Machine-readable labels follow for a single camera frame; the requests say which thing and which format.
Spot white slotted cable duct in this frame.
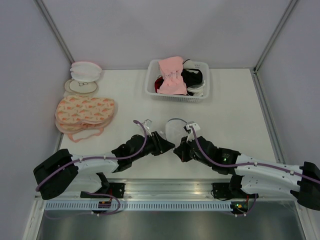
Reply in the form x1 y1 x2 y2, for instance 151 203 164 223
45 200 232 212

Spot black bra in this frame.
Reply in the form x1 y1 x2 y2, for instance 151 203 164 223
181 68 204 96

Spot white plastic basket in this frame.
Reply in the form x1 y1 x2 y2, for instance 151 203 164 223
144 56 210 103

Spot white mesh laundry bag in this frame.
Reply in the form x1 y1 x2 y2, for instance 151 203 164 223
160 117 188 149

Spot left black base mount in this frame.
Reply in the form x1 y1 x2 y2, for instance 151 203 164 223
80 182 126 199

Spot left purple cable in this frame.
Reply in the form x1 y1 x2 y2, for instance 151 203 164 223
36 119 156 220

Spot pink bra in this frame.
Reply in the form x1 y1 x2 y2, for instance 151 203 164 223
157 56 187 95

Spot aluminium frame post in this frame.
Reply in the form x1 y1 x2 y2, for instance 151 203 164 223
252 0 300 74
33 0 75 64

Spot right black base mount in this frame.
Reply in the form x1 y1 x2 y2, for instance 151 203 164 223
210 182 241 201

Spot purple cable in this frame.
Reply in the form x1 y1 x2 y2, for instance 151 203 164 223
36 119 156 220
186 126 320 218

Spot aluminium front rail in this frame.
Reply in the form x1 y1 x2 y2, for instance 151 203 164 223
34 177 291 201

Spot white pink-trimmed laundry bags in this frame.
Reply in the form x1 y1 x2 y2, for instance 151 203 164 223
70 61 102 83

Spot left aluminium frame post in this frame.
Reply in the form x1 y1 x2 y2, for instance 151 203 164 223
33 0 75 64

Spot right side aluminium rail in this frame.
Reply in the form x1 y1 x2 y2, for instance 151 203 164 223
250 68 286 164

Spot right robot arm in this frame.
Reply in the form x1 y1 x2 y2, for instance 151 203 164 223
173 136 320 211

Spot white pink-edged flat bag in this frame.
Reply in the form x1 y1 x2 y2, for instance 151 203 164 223
67 128 105 143

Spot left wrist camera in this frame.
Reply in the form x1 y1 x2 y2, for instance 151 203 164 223
142 119 152 129

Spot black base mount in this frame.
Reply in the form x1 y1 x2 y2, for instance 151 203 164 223
210 182 241 201
80 182 126 199

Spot white bra in basket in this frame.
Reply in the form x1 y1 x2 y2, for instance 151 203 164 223
181 59 206 97

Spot right aluminium frame post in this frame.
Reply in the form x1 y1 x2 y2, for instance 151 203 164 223
252 0 300 74

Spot dark red bra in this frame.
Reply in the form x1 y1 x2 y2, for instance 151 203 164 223
154 76 164 93

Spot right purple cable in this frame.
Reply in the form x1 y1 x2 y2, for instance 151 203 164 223
186 126 320 218

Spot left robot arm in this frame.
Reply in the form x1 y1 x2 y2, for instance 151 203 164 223
33 131 175 200

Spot aluminium rail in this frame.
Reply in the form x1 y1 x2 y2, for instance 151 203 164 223
34 177 291 201
250 68 286 164

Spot beige round laundry bag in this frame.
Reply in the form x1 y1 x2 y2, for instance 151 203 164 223
64 79 98 95

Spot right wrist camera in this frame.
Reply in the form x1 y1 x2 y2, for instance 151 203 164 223
184 121 201 133

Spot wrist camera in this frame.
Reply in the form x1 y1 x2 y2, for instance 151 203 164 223
142 119 152 129
184 121 201 133

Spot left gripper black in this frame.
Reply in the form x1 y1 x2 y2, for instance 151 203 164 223
131 131 176 162

